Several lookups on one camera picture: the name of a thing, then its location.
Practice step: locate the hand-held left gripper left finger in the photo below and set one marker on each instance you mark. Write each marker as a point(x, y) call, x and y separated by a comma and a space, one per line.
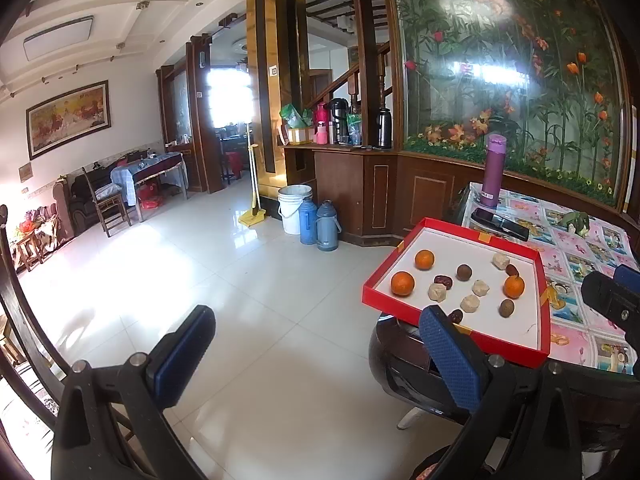
point(182, 355)

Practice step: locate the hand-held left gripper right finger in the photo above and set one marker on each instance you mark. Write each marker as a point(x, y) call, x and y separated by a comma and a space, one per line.
point(452, 355)

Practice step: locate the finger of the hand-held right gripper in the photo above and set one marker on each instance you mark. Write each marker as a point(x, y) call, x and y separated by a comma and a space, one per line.
point(607, 296)
point(629, 274)

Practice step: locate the brown longan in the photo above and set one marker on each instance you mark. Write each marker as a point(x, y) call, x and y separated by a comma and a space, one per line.
point(506, 307)
point(463, 271)

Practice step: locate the orange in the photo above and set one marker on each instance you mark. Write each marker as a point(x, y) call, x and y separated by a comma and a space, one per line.
point(514, 287)
point(402, 283)
point(424, 259)

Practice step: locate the red cardboard box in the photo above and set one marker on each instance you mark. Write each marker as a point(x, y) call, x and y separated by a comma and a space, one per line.
point(450, 242)

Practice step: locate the printed fruit tablecloth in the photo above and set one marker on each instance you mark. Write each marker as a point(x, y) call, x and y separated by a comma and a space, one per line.
point(575, 260)

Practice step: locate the black glass table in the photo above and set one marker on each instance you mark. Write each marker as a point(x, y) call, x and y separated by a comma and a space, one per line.
point(400, 375)

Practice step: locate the green leafy vegetable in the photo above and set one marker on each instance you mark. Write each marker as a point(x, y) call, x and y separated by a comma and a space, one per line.
point(572, 220)

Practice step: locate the black smartphone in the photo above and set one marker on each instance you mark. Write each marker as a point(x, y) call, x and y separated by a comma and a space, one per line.
point(500, 224)

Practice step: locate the yellow dustpan broom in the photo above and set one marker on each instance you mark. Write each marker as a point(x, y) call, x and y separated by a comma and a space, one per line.
point(252, 210)

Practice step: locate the purple insulated bottle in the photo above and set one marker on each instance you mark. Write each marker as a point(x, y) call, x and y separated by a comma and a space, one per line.
point(493, 175)

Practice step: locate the wooden chair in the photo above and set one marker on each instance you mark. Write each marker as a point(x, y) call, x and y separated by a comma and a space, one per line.
point(107, 205)

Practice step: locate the wooden cabinet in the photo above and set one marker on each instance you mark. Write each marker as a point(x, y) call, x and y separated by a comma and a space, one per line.
point(380, 195)

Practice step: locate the blue thermos jug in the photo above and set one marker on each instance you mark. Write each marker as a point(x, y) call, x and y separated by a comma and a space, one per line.
point(308, 222)
point(328, 227)

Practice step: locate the small wooden stool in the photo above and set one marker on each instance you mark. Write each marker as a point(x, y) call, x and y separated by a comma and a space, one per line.
point(29, 252)

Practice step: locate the white plastic bucket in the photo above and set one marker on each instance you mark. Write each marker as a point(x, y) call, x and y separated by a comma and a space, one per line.
point(294, 207)

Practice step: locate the cloth covered side table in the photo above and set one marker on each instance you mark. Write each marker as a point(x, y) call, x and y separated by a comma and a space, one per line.
point(150, 170)

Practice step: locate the dark sofa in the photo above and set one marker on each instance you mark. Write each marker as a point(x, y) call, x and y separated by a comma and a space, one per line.
point(80, 195)

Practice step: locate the flower bamboo glass partition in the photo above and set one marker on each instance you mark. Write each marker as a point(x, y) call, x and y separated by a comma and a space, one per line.
point(500, 85)

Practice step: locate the black thermos flask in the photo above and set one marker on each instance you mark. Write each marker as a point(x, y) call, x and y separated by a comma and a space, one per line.
point(384, 129)

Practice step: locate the yellow gift box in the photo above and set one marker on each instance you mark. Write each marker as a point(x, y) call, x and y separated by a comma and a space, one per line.
point(300, 136)

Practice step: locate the pink bottle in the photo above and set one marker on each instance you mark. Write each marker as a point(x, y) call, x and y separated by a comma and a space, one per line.
point(321, 133)

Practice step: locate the black air pot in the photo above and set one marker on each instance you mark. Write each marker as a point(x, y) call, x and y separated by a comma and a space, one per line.
point(340, 120)

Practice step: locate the green plastic bag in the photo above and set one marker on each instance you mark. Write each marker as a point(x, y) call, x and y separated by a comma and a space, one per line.
point(295, 116)

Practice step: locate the red thermos flask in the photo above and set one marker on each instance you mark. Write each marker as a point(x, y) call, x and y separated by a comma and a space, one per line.
point(321, 111)

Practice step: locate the yellow wooden pillar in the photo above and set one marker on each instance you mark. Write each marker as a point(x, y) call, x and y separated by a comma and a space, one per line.
point(275, 85)

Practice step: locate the wooden staircase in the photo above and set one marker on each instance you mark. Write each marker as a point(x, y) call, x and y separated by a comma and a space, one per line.
point(360, 80)

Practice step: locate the ceiling lamp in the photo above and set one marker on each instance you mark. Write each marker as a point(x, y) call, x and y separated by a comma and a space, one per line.
point(57, 37)

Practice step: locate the framed wall painting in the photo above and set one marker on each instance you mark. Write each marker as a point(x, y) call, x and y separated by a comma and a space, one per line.
point(67, 119)

